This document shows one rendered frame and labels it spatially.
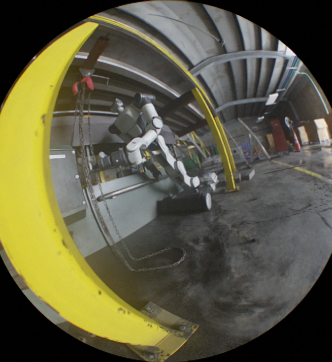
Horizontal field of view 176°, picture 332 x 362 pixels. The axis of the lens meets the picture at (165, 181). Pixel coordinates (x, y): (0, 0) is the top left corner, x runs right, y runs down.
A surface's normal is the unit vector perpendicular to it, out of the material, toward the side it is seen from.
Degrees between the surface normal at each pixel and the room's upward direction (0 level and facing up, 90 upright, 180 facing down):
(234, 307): 0
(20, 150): 90
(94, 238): 90
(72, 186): 90
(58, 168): 90
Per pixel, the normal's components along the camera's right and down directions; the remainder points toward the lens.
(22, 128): 0.74, -0.19
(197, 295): -0.29, -0.95
